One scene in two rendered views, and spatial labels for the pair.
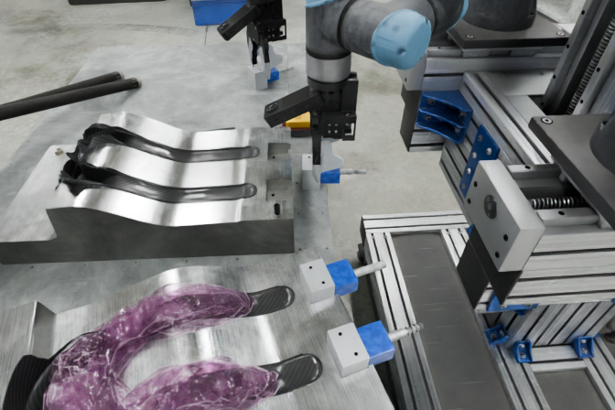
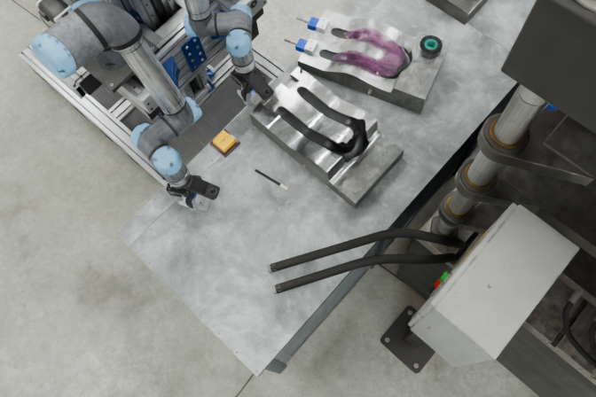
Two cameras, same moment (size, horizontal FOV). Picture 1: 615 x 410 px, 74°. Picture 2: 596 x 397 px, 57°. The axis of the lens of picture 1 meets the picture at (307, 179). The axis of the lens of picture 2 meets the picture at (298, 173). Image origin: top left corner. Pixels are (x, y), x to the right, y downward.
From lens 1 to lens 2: 1.92 m
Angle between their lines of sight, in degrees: 63
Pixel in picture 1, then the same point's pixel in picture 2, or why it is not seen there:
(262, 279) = (324, 63)
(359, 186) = (121, 261)
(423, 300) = (213, 128)
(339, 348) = (325, 23)
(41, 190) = (372, 167)
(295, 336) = (331, 41)
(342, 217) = not seen: hidden behind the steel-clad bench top
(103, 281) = not seen: hidden behind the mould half
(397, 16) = (242, 9)
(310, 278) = (313, 44)
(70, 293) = (383, 122)
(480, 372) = (231, 86)
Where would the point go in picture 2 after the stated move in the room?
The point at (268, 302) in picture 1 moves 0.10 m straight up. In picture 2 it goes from (328, 56) to (328, 40)
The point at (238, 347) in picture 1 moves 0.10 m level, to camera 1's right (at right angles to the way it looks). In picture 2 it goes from (348, 44) to (330, 29)
